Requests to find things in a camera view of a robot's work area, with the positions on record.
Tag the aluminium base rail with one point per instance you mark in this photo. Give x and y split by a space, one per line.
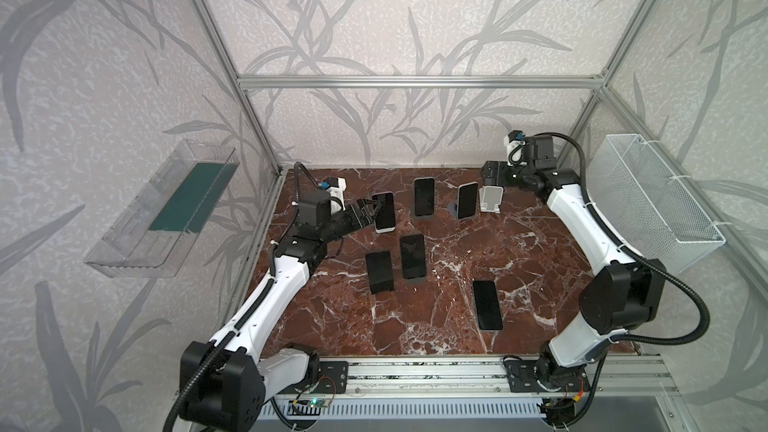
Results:
477 376

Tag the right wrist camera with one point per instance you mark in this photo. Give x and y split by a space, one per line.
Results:
515 144

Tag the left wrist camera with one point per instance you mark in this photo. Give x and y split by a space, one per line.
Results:
335 186

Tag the purple phone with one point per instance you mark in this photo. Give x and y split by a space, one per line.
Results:
387 215

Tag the black phone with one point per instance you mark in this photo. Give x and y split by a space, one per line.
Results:
487 305
413 257

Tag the teal phone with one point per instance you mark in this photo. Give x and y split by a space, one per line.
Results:
424 197

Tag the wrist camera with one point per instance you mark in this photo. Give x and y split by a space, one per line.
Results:
515 144
335 186

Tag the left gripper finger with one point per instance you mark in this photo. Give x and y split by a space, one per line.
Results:
369 208
365 220

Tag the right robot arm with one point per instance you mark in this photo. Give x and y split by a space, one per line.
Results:
623 293

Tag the silver phone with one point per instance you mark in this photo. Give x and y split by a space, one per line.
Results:
466 204

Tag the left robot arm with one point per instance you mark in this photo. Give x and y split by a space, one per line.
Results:
225 382

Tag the aluminium frame crossbar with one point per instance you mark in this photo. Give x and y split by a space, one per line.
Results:
253 82

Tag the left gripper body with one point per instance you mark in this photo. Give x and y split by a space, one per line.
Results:
363 214

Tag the black folding phone stand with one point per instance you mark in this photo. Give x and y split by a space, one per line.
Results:
380 272

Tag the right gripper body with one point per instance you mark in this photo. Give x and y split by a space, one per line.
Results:
494 174

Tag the white folding phone stand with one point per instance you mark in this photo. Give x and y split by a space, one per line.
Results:
490 198

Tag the clear plastic wall bin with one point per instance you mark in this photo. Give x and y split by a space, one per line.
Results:
155 233

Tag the white wire mesh basket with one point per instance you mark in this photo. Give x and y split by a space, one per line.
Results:
648 204

